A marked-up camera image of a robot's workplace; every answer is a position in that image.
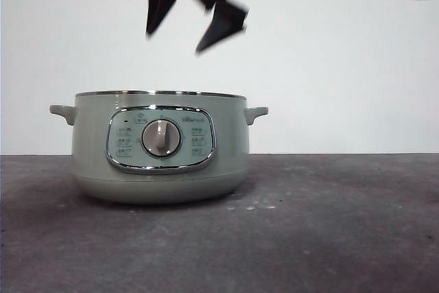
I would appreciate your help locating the pale green electric cooking pot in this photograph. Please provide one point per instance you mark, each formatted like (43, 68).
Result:
(92, 155)

